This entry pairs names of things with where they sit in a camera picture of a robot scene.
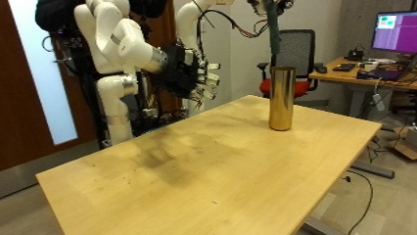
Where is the colourful artificial flower bouquet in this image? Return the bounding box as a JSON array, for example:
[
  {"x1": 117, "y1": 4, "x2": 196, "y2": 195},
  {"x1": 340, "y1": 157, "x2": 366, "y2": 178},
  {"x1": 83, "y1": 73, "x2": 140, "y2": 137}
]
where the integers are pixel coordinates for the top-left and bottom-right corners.
[{"x1": 264, "y1": 0, "x2": 284, "y2": 67}]

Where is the gold cylindrical vase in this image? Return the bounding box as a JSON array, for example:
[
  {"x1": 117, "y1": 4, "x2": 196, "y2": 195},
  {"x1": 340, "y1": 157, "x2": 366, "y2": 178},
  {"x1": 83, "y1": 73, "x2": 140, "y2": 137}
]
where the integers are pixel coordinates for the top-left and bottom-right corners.
[{"x1": 268, "y1": 66, "x2": 297, "y2": 132}]

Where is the black mesh red-seat office chair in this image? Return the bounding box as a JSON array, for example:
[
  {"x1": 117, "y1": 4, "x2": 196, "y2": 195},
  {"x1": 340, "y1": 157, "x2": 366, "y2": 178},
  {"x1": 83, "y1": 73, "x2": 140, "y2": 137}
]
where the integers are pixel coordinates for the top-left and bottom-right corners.
[{"x1": 256, "y1": 28, "x2": 329, "y2": 100}]

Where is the small black desk device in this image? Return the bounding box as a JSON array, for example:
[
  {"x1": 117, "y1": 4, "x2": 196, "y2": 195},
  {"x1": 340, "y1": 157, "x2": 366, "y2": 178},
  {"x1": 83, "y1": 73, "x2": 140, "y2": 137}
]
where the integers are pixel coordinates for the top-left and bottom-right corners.
[{"x1": 346, "y1": 47, "x2": 365, "y2": 62}]

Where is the black keyboard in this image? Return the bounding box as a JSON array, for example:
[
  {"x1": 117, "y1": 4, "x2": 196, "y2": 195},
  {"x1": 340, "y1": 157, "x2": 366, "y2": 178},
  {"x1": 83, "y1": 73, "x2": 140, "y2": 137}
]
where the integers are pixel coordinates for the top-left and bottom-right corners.
[{"x1": 330, "y1": 63, "x2": 357, "y2": 72}]

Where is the wooden office desk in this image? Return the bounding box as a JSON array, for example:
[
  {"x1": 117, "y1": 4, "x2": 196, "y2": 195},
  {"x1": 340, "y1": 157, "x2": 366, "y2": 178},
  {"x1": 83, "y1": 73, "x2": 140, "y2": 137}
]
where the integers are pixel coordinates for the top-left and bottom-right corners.
[{"x1": 309, "y1": 56, "x2": 417, "y2": 119}]

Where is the computer monitor with purple screen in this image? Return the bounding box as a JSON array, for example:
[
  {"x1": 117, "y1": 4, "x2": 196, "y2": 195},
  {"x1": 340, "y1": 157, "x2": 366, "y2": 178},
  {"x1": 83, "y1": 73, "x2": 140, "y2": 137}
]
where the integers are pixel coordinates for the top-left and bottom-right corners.
[{"x1": 370, "y1": 10, "x2": 417, "y2": 55}]

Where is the open laptop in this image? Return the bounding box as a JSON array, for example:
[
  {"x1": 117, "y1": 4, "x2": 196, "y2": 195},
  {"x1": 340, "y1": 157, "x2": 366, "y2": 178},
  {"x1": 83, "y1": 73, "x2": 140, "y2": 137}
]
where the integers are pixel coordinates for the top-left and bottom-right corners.
[{"x1": 372, "y1": 54, "x2": 417, "y2": 82}]

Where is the black fabric bundle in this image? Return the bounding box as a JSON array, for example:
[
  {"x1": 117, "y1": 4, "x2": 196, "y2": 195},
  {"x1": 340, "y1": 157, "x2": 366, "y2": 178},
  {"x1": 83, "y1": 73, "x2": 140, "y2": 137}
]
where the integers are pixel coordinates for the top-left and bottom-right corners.
[{"x1": 35, "y1": 0, "x2": 89, "y2": 32}]

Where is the brown door with glass panel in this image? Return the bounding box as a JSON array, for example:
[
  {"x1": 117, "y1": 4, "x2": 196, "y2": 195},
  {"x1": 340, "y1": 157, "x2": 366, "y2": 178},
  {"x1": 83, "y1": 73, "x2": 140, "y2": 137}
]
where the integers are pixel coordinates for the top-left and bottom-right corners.
[{"x1": 0, "y1": 0, "x2": 100, "y2": 173}]

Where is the white power adapter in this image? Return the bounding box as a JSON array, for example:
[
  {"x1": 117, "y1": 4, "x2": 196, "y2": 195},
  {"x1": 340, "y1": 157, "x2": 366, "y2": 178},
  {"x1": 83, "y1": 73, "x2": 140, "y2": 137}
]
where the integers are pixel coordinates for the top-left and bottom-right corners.
[{"x1": 372, "y1": 92, "x2": 388, "y2": 113}]

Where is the grey table foot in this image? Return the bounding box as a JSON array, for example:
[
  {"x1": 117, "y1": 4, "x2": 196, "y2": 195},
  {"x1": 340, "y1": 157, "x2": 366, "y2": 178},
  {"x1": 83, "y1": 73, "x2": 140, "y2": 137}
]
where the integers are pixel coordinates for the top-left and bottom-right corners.
[
  {"x1": 350, "y1": 160, "x2": 396, "y2": 179},
  {"x1": 298, "y1": 216, "x2": 345, "y2": 235}
]

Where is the cardboard box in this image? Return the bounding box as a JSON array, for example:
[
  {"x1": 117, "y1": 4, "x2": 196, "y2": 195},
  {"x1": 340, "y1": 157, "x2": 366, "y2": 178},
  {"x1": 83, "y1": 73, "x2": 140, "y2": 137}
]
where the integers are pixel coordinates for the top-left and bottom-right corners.
[{"x1": 390, "y1": 125, "x2": 417, "y2": 161}]

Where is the black floor cable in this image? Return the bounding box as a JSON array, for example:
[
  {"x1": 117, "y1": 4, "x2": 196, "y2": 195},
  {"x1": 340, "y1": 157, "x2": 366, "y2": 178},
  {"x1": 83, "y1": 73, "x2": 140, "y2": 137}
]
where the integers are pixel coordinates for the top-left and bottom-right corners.
[{"x1": 345, "y1": 169, "x2": 376, "y2": 235}]

